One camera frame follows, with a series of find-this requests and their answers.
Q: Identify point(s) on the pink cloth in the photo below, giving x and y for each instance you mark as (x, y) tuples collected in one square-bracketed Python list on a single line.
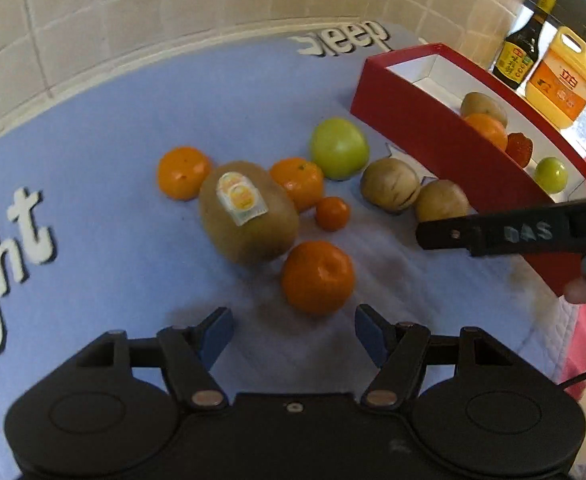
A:
[(580, 332)]

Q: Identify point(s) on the brown kiwi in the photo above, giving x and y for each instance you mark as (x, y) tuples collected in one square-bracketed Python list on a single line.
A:
[(483, 107), (440, 200)]

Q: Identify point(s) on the small orange tangerine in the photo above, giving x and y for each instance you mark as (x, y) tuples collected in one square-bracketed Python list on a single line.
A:
[(332, 214)]

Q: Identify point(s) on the red cardboard box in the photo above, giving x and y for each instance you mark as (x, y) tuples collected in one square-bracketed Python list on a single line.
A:
[(448, 140)]

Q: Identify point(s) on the dark soy sauce bottle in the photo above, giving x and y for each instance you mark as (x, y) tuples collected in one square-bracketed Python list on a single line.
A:
[(518, 47)]

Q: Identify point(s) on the small green apple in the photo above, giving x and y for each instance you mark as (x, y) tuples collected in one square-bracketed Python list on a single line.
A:
[(551, 174)]

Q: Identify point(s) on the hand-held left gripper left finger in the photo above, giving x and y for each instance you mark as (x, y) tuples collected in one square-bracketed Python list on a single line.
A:
[(219, 332)]

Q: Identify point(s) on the round brown cracked fruit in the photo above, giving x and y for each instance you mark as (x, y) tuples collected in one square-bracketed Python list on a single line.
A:
[(389, 185)]

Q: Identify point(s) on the blue mat with white letters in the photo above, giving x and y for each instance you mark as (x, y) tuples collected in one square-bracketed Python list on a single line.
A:
[(98, 240)]

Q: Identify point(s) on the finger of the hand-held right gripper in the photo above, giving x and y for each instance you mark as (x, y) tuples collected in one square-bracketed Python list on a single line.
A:
[(493, 232)]

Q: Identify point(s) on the large kiwi with sticker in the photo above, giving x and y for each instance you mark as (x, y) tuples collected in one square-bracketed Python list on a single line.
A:
[(250, 220)]

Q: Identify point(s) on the large orange tangerine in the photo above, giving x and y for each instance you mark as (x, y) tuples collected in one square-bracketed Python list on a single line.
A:
[(318, 278)]

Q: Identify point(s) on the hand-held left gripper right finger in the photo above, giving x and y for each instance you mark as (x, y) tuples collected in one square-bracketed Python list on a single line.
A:
[(369, 332)]

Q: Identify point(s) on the red strawberry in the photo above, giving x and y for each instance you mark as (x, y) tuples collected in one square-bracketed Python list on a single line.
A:
[(519, 148)]

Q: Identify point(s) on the yellow plastic jug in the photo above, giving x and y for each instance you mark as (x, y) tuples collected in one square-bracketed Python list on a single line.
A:
[(565, 80)]

